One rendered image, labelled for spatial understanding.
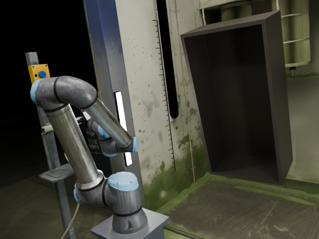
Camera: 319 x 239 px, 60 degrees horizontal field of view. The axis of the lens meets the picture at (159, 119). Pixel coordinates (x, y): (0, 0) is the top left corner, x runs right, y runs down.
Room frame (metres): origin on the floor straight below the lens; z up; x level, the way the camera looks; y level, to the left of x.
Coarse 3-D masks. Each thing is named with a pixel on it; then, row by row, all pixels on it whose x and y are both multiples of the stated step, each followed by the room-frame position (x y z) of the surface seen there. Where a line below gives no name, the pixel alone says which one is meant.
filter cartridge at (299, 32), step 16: (272, 0) 2.88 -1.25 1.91; (288, 0) 2.74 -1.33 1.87; (304, 0) 2.72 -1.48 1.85; (288, 16) 2.75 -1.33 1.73; (304, 16) 2.72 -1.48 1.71; (288, 32) 2.75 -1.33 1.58; (304, 32) 2.73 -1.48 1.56; (288, 48) 2.76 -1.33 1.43; (304, 48) 2.72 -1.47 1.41; (288, 64) 2.75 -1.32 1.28; (304, 64) 2.71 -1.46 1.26
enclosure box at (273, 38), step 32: (192, 32) 2.02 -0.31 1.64; (224, 32) 2.25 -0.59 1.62; (256, 32) 2.10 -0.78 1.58; (192, 64) 2.18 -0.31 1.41; (224, 64) 2.32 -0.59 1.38; (256, 64) 2.16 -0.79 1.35; (224, 96) 2.39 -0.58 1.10; (256, 96) 2.22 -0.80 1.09; (224, 128) 2.48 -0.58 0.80; (256, 128) 2.29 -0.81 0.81; (288, 128) 2.07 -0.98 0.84; (224, 160) 2.42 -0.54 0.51; (256, 160) 2.29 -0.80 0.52; (288, 160) 2.04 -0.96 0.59
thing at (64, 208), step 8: (32, 56) 1.99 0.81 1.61; (32, 64) 1.98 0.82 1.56; (40, 112) 1.99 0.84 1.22; (40, 120) 2.00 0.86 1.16; (48, 120) 2.00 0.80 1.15; (48, 136) 1.99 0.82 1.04; (48, 144) 1.98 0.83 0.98; (48, 152) 2.00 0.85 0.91; (56, 152) 2.01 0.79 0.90; (56, 160) 2.00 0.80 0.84; (56, 184) 1.98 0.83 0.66; (64, 184) 2.02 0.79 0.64; (56, 192) 2.00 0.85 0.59; (64, 192) 2.01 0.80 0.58; (64, 200) 2.00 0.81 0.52; (64, 208) 1.99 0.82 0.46; (64, 216) 1.98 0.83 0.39; (64, 224) 2.00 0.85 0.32; (72, 224) 2.01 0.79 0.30; (64, 232) 2.01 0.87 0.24; (72, 232) 2.00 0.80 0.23
